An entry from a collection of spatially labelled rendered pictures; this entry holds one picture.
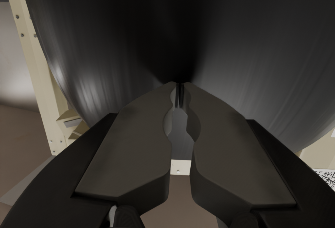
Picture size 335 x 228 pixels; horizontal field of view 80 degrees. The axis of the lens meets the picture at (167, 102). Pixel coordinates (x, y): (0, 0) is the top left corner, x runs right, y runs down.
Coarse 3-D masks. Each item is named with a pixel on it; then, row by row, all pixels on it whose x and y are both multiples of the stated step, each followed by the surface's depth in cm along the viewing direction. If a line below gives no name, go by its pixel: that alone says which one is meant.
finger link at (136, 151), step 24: (144, 96) 10; (168, 96) 10; (120, 120) 8; (144, 120) 8; (168, 120) 10; (120, 144) 7; (144, 144) 7; (168, 144) 7; (96, 168) 6; (120, 168) 6; (144, 168) 6; (168, 168) 6; (96, 192) 6; (120, 192) 6; (144, 192) 6; (168, 192) 7
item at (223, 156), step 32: (192, 96) 10; (192, 128) 10; (224, 128) 8; (192, 160) 7; (224, 160) 7; (256, 160) 7; (192, 192) 7; (224, 192) 6; (256, 192) 6; (288, 192) 6; (224, 224) 8
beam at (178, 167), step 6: (78, 126) 79; (84, 126) 79; (78, 132) 75; (84, 132) 76; (72, 138) 72; (174, 162) 75; (180, 162) 75; (186, 162) 75; (174, 168) 76; (180, 168) 76; (186, 168) 76; (174, 174) 78; (180, 174) 78; (186, 174) 78
